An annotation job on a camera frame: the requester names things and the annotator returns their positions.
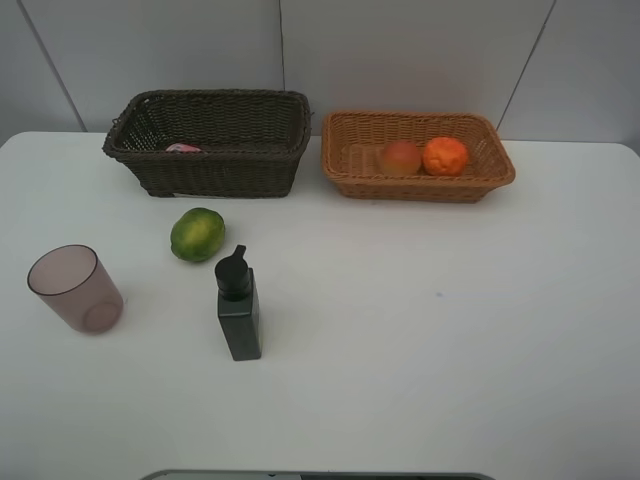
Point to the light orange wicker basket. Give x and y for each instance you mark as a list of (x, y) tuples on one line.
[(353, 141)]

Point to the green lime fruit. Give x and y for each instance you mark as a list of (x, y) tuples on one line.
[(198, 235)]

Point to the pink squeeze bottle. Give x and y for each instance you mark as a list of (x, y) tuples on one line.
[(182, 148)]

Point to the dark green pump bottle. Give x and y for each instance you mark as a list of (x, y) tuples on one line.
[(238, 306)]

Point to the dark brown wicker basket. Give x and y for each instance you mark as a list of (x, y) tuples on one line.
[(251, 141)]

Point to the red yellow peach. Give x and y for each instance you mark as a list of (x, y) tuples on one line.
[(400, 158)]

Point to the orange tangerine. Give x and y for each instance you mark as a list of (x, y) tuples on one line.
[(445, 156)]

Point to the translucent purple plastic cup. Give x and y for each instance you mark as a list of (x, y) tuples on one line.
[(73, 282)]

